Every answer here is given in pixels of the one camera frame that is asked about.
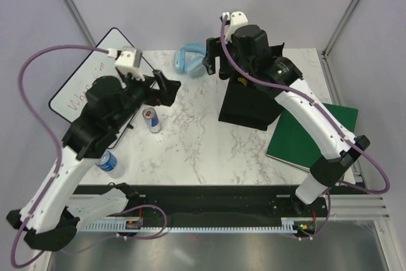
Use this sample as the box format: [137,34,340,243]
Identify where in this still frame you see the blue silver energy drink can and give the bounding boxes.
[142,107,162,133]

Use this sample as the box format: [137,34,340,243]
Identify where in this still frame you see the white cable duct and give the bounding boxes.
[80,217,316,234]

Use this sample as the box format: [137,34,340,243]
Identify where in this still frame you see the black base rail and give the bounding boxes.
[72,184,369,229]

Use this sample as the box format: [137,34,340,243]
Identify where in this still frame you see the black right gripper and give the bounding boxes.
[202,36,254,79]

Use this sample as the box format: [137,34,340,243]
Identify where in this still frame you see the green binder folder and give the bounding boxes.
[266,97,358,187]

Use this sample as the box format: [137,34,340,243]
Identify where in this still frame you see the black canvas bag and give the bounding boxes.
[217,42,286,131]

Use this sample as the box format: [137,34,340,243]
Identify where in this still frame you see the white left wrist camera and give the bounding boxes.
[115,47,145,81]

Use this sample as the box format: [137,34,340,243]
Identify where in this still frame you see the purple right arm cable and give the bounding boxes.
[219,13,391,195]

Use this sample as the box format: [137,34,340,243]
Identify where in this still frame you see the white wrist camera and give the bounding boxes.
[115,47,145,81]
[221,11,249,37]

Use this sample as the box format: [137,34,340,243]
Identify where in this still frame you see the light blue headphones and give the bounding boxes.
[173,44,206,78]

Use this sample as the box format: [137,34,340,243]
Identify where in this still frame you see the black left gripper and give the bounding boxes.
[111,69,181,130]

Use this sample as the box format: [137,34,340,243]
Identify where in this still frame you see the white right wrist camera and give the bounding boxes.
[221,11,249,37]

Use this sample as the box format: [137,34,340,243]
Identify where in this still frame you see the whiteboard with red writing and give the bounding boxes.
[48,27,154,150]

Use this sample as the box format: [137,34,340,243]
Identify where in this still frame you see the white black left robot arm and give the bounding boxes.
[6,70,181,252]

